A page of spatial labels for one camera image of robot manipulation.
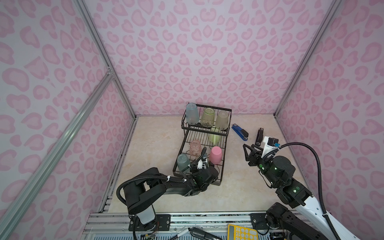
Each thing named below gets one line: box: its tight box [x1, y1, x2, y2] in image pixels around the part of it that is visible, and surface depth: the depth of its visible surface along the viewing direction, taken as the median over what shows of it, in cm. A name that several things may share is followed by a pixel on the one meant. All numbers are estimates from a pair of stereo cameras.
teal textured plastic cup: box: [185, 102, 199, 125], surface depth 87 cm
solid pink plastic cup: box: [209, 146, 223, 165], surface depth 88 cm
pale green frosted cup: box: [215, 110, 229, 131], surface depth 85 cm
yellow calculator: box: [227, 224, 259, 240], surface depth 70 cm
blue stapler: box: [231, 123, 249, 141], surface depth 109 cm
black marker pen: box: [168, 227, 223, 240], surface depth 70 cm
